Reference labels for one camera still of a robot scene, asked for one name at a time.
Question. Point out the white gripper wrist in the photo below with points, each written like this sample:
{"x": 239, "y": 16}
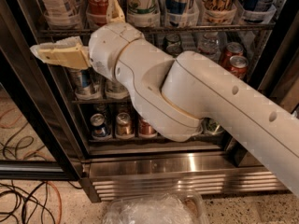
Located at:
{"x": 107, "y": 48}

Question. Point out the clear blue label plastic bottle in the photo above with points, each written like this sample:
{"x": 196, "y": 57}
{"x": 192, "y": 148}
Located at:
{"x": 64, "y": 14}

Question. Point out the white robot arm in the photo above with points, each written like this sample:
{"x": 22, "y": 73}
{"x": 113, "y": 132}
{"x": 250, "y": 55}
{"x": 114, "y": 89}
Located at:
{"x": 174, "y": 94}

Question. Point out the red Coca-Cola can top shelf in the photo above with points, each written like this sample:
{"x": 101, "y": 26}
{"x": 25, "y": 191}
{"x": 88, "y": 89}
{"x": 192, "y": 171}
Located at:
{"x": 97, "y": 3}

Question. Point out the blue silver can middle shelf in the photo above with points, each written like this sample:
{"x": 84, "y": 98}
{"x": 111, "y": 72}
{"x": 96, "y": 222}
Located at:
{"x": 82, "y": 81}

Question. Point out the blue silver can shelf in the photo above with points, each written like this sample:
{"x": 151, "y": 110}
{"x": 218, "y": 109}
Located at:
{"x": 180, "y": 13}
{"x": 82, "y": 81}

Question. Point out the white green can top shelf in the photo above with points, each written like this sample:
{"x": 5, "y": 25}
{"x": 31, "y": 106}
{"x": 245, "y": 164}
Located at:
{"x": 142, "y": 13}

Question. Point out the silver white can middle shelf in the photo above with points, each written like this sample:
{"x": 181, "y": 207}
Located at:
{"x": 115, "y": 90}

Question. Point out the blue silver can top shelf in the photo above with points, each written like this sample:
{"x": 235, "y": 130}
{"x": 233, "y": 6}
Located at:
{"x": 180, "y": 13}

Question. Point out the blue Pepsi can bottom shelf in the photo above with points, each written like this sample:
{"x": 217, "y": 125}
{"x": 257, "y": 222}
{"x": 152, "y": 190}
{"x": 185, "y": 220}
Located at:
{"x": 99, "y": 126}

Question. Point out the gold can bottom shelf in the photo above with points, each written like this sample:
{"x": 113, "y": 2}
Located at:
{"x": 124, "y": 126}

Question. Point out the copper red can bottom shelf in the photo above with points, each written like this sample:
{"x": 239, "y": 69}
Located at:
{"x": 145, "y": 129}

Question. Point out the clear water bottle middle shelf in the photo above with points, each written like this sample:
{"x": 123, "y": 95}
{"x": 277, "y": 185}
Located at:
{"x": 209, "y": 45}

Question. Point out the glass fridge door left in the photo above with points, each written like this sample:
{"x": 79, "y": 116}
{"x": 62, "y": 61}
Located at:
{"x": 28, "y": 150}

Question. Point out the gold black can top shelf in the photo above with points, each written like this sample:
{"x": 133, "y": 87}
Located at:
{"x": 218, "y": 11}

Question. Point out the green can bottom shelf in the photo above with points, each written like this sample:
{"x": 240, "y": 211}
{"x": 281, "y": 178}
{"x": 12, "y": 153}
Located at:
{"x": 212, "y": 127}

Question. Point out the red Coca-Cola can rear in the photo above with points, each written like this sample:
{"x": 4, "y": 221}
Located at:
{"x": 231, "y": 49}

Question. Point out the red Coca-Cola can front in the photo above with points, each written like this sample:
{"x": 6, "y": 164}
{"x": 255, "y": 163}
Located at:
{"x": 238, "y": 66}

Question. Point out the clear plastic bag bin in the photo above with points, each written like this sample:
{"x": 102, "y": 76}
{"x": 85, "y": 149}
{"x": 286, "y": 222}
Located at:
{"x": 181, "y": 206}

